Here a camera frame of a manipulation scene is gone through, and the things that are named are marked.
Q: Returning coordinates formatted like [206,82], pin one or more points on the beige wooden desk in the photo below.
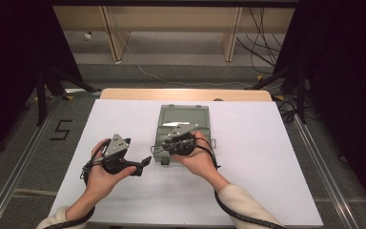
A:
[171,19]

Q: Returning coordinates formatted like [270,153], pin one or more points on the small white plug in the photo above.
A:
[87,36]

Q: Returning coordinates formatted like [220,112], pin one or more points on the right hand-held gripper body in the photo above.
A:
[181,144]

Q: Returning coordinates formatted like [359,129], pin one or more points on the black metal stand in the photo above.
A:
[41,95]
[300,95]

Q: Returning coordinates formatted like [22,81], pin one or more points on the white table cover sheet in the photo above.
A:
[251,165]

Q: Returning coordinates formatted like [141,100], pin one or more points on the aluminium floor rail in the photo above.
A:
[19,165]
[327,178]

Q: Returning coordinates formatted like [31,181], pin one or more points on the black curtain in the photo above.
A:
[346,79]
[9,47]

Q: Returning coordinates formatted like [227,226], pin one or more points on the person's left hand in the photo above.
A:
[100,183]

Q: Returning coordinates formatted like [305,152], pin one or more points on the person's right hand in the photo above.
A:
[200,162]

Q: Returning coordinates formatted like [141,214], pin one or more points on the grey translucent compartment box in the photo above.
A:
[184,116]

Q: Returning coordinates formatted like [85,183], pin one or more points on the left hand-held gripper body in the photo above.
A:
[116,148]

